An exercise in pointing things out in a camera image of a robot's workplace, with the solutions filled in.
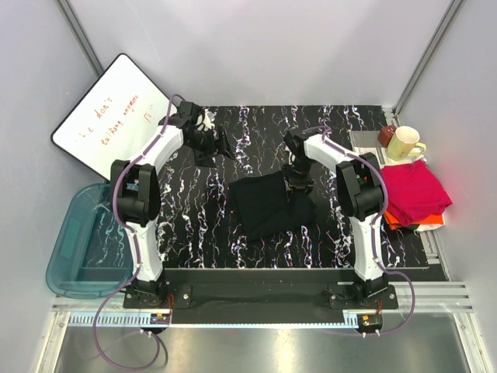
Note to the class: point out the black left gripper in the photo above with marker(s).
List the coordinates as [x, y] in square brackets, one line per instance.
[203, 158]

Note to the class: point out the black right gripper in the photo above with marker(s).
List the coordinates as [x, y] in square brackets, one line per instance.
[305, 185]

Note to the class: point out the black t-shirt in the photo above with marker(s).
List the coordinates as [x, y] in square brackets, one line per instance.
[264, 208]

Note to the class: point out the magenta t-shirt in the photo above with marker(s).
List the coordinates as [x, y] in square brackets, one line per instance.
[414, 193]

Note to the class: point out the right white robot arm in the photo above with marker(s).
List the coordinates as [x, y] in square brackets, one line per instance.
[360, 191]

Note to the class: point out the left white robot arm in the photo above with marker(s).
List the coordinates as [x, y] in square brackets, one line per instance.
[136, 196]

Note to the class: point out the brown small cup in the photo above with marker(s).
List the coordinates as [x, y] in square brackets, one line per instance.
[386, 134]

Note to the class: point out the white dry-erase board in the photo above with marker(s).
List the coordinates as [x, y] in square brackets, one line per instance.
[114, 120]

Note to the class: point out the yellow ceramic mug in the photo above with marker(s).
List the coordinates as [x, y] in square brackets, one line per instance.
[405, 142]

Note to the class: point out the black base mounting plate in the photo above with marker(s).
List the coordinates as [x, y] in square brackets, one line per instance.
[221, 297]

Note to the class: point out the right orange connector box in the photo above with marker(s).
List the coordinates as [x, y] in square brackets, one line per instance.
[371, 320]

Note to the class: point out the orange connector box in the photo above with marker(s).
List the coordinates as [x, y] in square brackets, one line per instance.
[371, 320]
[160, 318]

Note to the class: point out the teal translucent plastic bin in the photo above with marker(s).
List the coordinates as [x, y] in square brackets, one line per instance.
[92, 255]

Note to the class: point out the left orange connector box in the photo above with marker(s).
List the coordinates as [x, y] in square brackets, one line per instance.
[160, 318]

